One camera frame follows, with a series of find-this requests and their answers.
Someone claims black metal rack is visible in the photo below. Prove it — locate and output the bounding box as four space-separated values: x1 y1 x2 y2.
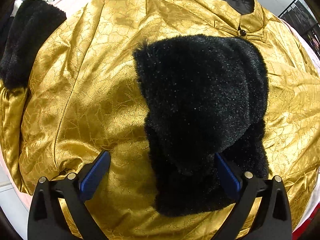
278 0 319 58

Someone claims gold satin jacket black fur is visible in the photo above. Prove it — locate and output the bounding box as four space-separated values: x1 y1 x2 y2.
0 0 320 240

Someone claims pink polka dot bedsheet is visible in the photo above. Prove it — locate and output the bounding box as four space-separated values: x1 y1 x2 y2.
0 0 320 233

